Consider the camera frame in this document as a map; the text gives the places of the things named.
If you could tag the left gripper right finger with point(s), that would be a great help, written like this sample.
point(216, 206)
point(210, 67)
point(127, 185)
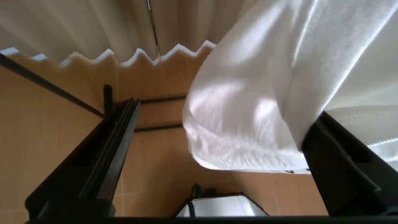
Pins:
point(342, 177)

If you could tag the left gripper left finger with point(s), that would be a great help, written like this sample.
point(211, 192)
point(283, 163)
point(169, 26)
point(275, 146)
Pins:
point(62, 193)

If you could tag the white printed t-shirt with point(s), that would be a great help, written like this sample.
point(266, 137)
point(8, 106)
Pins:
point(264, 93)

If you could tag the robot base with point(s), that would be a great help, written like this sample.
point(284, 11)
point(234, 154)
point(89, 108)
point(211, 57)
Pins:
point(224, 207)

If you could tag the black clothes rack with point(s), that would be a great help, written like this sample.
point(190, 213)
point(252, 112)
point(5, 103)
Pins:
point(107, 99)

